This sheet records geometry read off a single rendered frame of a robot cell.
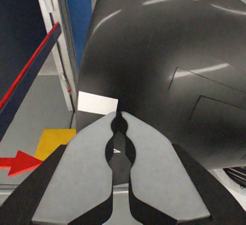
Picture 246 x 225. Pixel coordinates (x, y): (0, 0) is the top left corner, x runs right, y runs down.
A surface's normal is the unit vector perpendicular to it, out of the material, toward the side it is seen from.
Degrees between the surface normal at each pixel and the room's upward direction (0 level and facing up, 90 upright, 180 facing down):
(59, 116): 90
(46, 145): 90
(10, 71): 90
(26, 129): 90
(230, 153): 4
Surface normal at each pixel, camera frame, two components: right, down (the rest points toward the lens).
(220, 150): 0.00, 0.63
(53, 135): 0.04, -0.71
